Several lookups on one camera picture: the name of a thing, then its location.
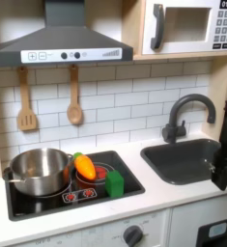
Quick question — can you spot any dark grey sink basin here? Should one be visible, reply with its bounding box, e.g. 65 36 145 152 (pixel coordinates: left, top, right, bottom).
139 137 223 186

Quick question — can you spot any orange toy carrot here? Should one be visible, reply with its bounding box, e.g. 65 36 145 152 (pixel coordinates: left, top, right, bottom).
72 151 98 181

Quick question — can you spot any white toy microwave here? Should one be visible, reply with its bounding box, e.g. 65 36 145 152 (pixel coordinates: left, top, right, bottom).
141 0 227 56

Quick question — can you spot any black oven door panel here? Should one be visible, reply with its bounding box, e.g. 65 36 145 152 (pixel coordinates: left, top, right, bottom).
195 216 227 247

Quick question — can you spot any green block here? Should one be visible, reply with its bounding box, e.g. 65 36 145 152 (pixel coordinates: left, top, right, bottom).
104 170 126 199

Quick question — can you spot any grey range hood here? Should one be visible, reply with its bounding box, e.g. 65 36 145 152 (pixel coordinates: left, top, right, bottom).
0 0 134 68

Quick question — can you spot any grey oven knob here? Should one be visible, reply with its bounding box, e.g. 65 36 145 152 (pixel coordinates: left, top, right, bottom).
122 224 145 247

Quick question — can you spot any black toy stove top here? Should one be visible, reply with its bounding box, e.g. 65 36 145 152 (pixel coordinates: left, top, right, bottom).
3 150 147 222

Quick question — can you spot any wooden slotted spatula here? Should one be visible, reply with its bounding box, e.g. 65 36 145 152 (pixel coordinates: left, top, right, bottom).
16 66 39 132

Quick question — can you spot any wooden spoon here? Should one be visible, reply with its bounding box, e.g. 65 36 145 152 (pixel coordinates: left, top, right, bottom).
66 64 84 126

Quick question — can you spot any dark grey tap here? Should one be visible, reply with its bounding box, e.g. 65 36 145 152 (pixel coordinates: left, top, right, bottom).
161 93 217 145

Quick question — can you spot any steel pot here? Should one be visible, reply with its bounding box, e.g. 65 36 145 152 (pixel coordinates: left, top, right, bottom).
2 147 75 198

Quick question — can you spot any wooden kitchen frame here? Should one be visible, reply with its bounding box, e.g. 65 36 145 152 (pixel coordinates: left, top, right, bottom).
0 0 227 178

